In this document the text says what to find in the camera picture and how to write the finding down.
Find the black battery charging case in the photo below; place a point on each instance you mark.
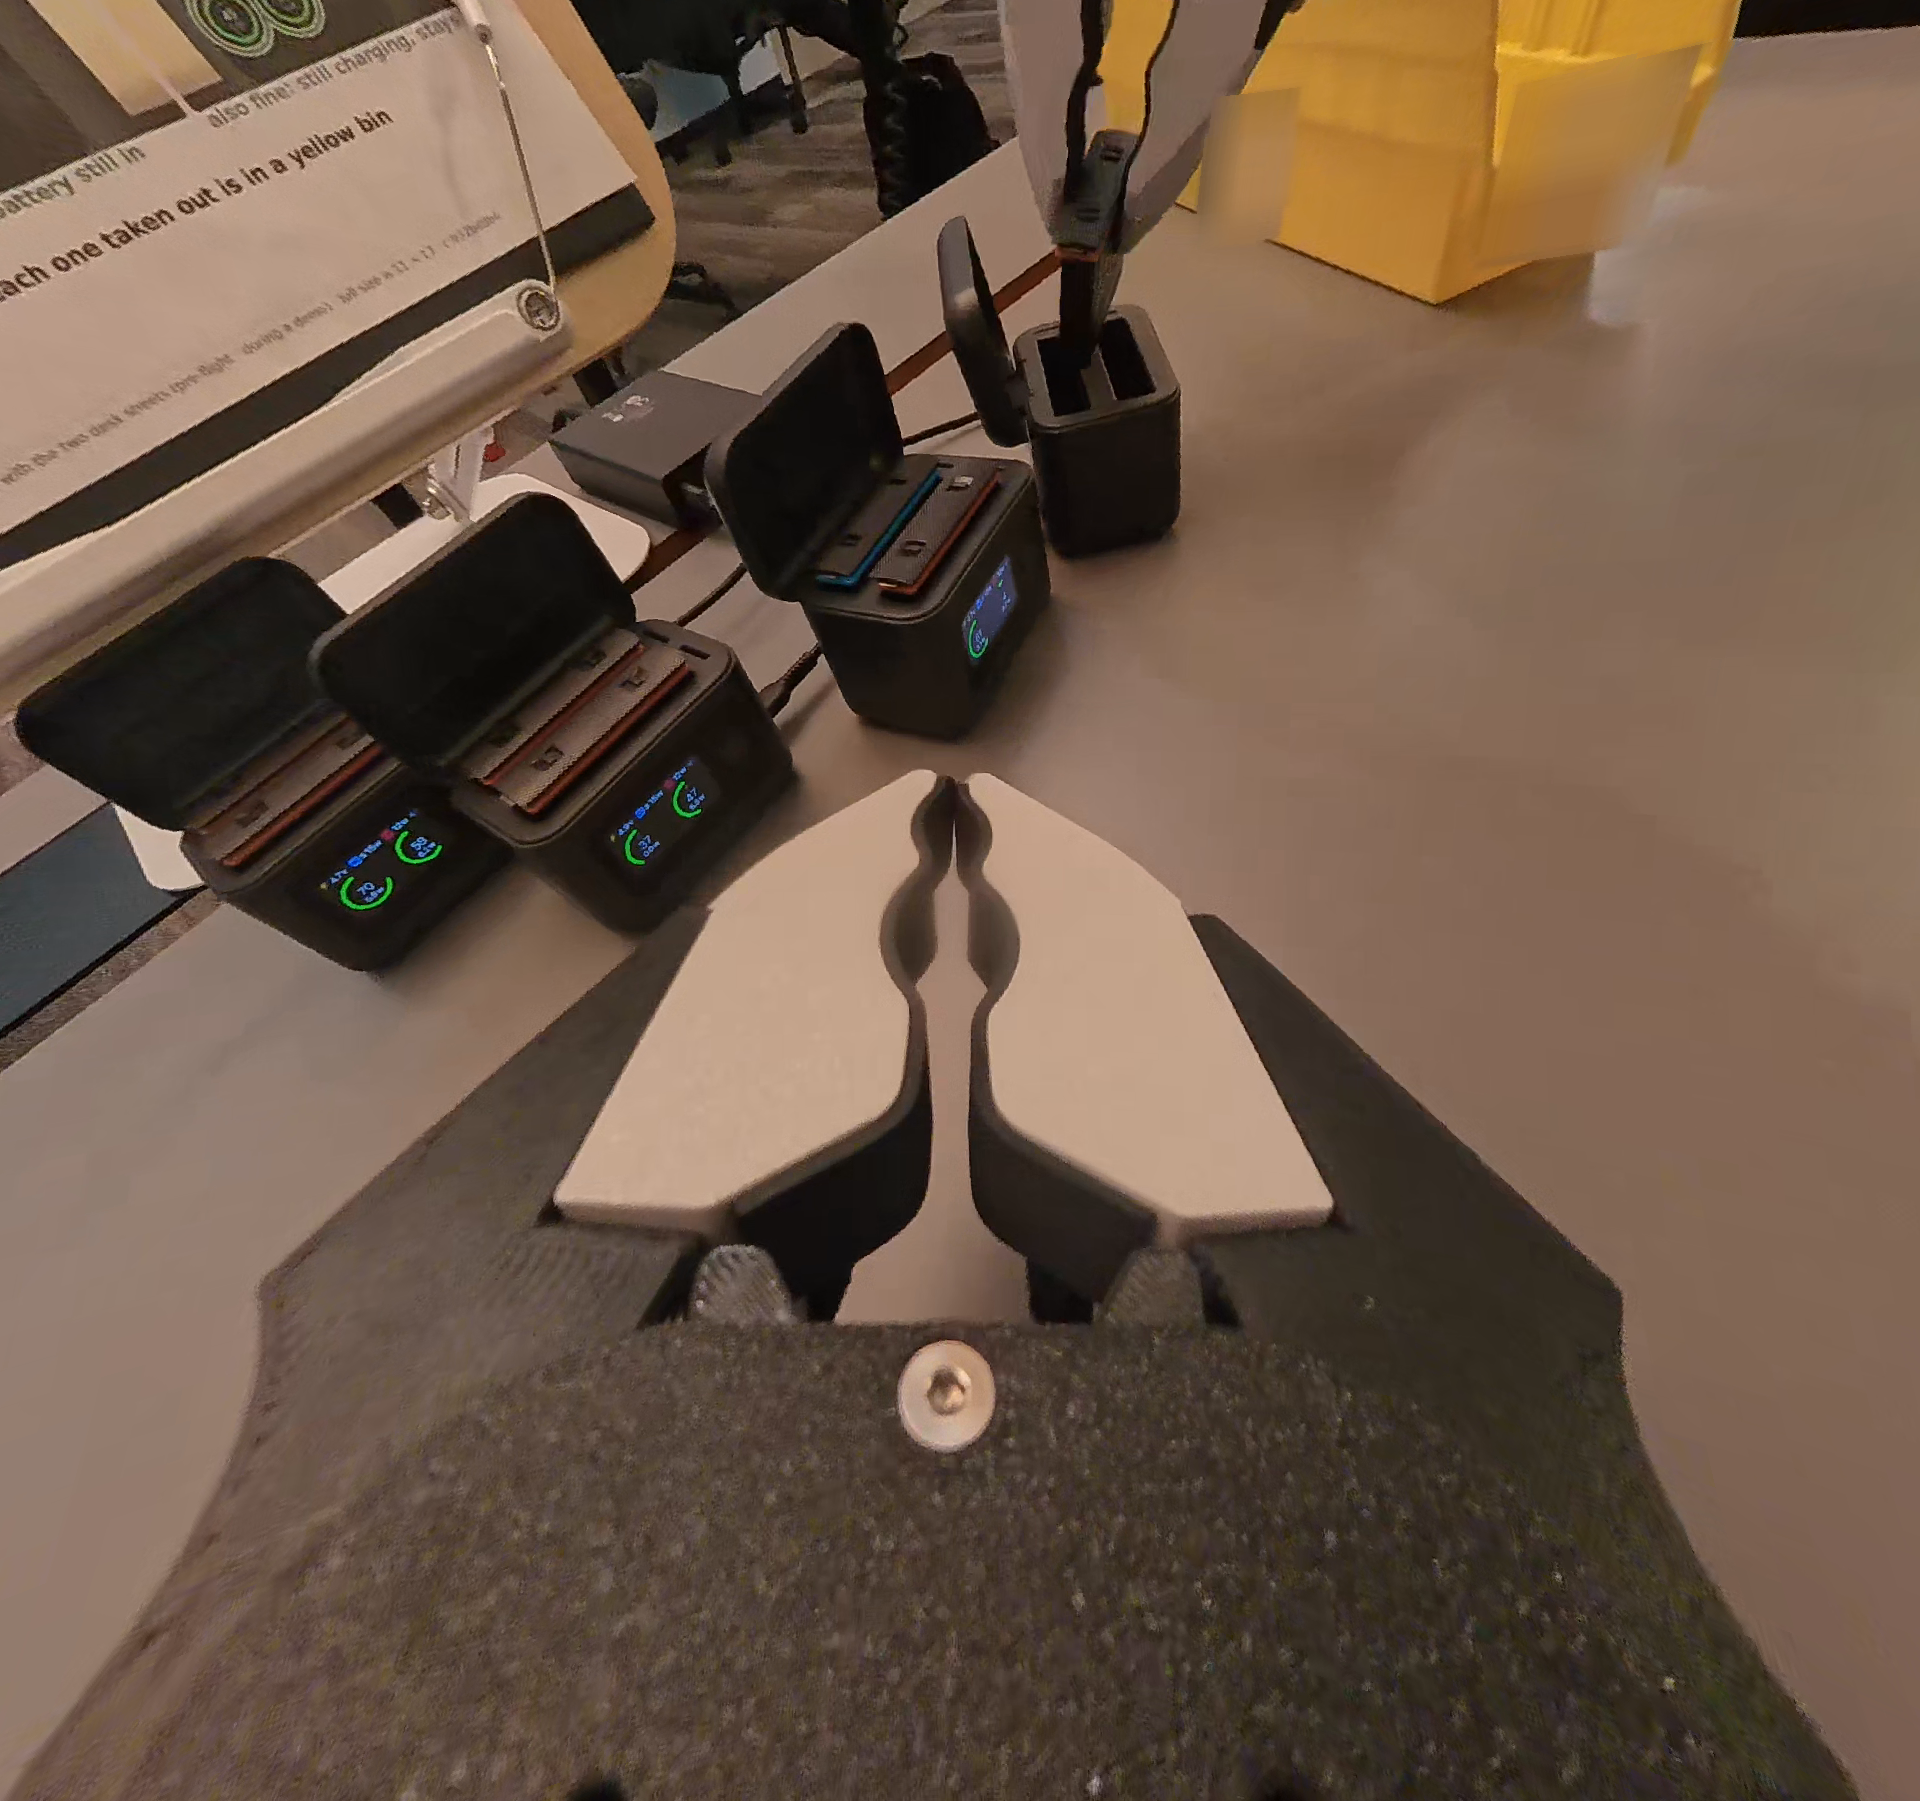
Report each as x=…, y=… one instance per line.
x=272, y=915
x=901, y=661
x=1119, y=481
x=751, y=781

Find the black backpack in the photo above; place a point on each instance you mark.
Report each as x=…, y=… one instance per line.
x=931, y=136

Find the black battery blue trim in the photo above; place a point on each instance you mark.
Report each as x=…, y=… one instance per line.
x=883, y=532

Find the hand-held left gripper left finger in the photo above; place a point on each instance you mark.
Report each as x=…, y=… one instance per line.
x=751, y=1051

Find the black battery orange trim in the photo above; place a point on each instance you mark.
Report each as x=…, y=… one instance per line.
x=1111, y=196
x=309, y=818
x=556, y=721
x=286, y=788
x=931, y=534
x=601, y=765

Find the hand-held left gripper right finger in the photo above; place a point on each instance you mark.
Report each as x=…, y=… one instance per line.
x=1156, y=1066

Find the wood-framed monitor on stand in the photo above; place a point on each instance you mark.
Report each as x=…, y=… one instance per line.
x=226, y=180

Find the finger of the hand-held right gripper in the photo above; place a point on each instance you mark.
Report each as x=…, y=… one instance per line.
x=1216, y=30
x=1051, y=30

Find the black multiport power adapter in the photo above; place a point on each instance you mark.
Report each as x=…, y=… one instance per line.
x=647, y=443

